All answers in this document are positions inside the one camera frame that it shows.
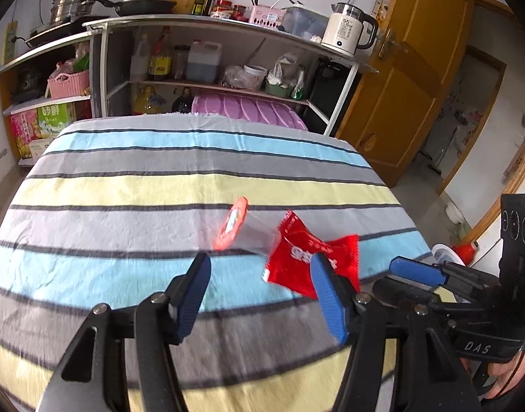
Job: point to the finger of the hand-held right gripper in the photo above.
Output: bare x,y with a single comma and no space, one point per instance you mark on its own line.
399,288
417,269

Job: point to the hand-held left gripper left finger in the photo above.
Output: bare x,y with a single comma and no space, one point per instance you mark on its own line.
194,296

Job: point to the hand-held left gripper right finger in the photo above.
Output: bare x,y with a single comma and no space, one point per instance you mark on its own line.
329,296

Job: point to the red snack packet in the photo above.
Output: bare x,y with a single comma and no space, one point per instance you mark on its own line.
297,249

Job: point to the clear cup with red lid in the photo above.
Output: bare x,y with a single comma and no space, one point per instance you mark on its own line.
254,236

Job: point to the person's right forearm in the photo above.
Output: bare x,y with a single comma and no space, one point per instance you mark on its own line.
513,405

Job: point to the person's right hand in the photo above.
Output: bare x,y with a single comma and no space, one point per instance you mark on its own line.
502,373

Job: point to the red plastic bin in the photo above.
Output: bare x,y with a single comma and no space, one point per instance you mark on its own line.
466,252

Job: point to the white bowl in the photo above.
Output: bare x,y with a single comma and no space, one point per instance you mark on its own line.
455,214

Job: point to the striped blanket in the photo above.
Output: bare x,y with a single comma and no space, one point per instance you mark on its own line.
159,180

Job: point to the white washing machine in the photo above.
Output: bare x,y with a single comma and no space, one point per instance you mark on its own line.
442,137

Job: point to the wooden door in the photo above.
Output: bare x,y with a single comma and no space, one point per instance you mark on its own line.
417,94

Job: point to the dark round bottle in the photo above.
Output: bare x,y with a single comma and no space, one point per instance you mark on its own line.
182,103

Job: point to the purple plastic box lid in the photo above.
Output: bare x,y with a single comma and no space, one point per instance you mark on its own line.
245,109

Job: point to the large yellow oil bottle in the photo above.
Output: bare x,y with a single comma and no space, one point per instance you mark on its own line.
150,103

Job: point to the green bowl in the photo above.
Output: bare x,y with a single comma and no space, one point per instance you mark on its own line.
279,89

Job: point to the clear bag of food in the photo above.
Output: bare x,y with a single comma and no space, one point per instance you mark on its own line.
233,77

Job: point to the green cardboard box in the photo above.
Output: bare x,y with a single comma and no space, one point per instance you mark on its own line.
56,120

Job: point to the white plastic tub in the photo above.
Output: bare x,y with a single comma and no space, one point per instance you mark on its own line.
254,76

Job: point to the white plastic bag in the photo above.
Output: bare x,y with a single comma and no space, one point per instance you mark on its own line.
286,66

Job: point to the plastic jug of dark liquid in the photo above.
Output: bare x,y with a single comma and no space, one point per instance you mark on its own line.
204,62

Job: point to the dark glass jar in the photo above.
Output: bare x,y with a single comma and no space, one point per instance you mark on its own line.
182,62

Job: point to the pink snack bag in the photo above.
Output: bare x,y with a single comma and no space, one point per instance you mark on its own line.
25,133

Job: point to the red cap oil bottle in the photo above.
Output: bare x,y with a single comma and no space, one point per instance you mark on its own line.
160,62

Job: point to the white plastic bottle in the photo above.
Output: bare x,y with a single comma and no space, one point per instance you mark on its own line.
139,62

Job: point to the pink plastic basket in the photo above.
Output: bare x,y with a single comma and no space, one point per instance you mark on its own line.
67,86

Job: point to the white electric kettle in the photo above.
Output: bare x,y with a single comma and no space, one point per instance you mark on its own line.
344,30

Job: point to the clear plastic storage container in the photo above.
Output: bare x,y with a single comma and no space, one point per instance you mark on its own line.
305,21

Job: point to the white metal shelf unit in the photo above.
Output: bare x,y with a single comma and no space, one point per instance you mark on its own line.
202,19

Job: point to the pink utensil box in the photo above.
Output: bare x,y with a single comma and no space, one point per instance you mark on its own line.
266,16

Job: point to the red sauce jar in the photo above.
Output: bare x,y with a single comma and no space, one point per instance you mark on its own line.
239,12
221,8

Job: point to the wooden shelf unit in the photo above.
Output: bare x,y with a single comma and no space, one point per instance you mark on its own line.
13,66

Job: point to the black frying pan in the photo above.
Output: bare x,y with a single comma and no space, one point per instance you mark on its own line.
146,7

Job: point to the black cooktop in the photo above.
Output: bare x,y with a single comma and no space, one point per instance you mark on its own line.
56,30

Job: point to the green power strip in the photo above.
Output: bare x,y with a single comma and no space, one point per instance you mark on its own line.
10,43

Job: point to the steel steamer pot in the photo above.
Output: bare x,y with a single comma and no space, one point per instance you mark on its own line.
73,4

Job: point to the wooden door frame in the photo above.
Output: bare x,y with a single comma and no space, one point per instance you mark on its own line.
502,199

